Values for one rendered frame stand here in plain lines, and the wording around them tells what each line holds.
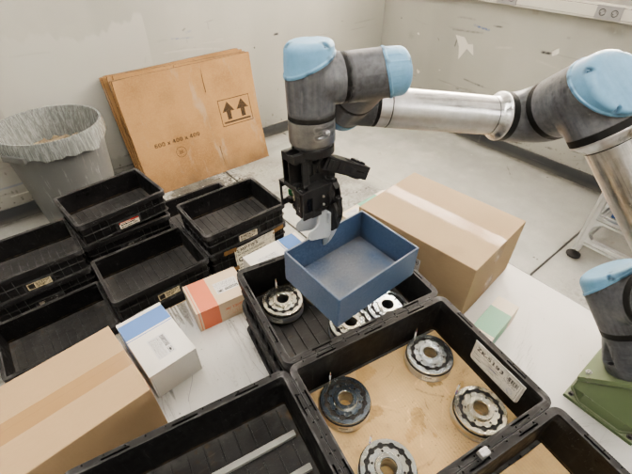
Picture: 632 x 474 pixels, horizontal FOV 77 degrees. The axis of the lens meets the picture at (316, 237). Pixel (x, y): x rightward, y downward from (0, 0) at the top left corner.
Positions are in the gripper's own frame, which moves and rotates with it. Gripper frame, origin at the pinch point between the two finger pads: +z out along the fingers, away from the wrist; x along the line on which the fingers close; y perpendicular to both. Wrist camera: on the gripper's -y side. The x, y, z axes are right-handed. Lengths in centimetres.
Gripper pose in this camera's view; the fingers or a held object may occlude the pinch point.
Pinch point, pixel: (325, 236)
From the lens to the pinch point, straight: 77.5
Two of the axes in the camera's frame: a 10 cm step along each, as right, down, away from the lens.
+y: -7.9, 3.9, -4.7
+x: 6.1, 4.5, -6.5
